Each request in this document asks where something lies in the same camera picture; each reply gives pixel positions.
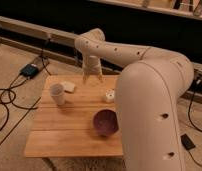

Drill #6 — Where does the long wooden beam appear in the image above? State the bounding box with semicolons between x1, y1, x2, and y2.
0;17;201;77

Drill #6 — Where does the black floor cable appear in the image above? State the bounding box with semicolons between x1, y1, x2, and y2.
0;39;52;153

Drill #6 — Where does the beige cylindrical gripper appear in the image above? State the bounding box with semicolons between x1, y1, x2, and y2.
83;56;103;82

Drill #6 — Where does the wooden table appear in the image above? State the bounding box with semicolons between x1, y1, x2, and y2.
24;75;123;157

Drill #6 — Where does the black device on floor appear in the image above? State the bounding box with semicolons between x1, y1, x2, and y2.
181;134;195;150

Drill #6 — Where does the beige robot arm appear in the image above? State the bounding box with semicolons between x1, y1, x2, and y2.
74;29;194;171

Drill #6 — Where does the white paper cup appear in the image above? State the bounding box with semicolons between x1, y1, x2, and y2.
49;84;65;106

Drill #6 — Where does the black power adapter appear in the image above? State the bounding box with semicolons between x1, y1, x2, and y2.
20;64;39;78

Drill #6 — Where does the purple bowl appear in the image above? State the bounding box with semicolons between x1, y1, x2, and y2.
93;109;119;136

